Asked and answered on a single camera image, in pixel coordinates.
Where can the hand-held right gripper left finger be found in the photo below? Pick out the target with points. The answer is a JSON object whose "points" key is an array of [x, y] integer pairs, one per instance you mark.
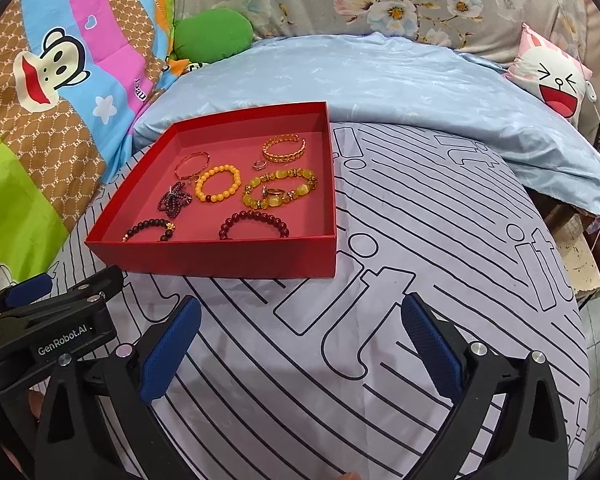
{"points": [[170, 355]]}

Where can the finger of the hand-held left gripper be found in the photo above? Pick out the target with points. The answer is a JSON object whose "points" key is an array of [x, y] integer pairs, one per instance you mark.
{"points": [[80, 295], [27, 290]]}

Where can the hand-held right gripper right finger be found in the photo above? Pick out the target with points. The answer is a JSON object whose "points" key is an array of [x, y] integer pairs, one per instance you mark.
{"points": [[430, 355]]}

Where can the red cardboard box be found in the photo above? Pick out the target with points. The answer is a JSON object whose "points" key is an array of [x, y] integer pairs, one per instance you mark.
{"points": [[280, 260]]}

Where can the striped grey bed sheet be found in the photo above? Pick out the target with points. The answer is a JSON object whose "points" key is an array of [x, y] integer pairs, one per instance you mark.
{"points": [[430, 210]]}

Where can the worn beige stool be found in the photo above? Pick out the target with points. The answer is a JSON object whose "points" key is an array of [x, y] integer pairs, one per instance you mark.
{"points": [[577, 260]]}

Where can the colourful cartoon blanket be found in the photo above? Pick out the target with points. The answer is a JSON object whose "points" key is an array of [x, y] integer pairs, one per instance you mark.
{"points": [[55, 110]]}

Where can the thin gold bangle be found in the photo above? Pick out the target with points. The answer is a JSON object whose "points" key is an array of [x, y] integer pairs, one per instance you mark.
{"points": [[206, 160]]}

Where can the light blue pillow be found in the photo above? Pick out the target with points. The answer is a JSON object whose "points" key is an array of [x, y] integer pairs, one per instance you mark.
{"points": [[405, 80]]}

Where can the green plush cushion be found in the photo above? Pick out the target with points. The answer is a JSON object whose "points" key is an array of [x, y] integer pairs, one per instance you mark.
{"points": [[210, 35]]}

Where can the pink rabbit cushion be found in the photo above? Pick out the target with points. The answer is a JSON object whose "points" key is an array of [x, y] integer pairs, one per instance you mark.
{"points": [[550, 75]]}

